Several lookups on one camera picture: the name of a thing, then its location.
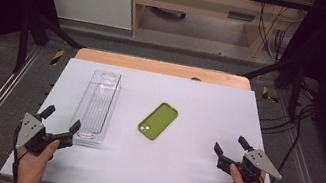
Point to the yellow black hazard tape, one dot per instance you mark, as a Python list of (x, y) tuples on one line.
[(57, 57), (266, 93)]

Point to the person's left hand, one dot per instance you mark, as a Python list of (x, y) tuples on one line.
[(33, 165)]

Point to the green phone case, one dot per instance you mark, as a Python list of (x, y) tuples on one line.
[(157, 121)]

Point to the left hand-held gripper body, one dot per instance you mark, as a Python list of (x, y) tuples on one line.
[(29, 130)]

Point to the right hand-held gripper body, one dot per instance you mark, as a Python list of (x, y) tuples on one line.
[(260, 161)]

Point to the black frame strut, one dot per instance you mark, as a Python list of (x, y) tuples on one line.
[(270, 68), (56, 32)]

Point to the white table board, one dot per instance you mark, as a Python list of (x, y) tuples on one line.
[(176, 175)]

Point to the clear plastic container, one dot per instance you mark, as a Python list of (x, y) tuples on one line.
[(97, 107)]

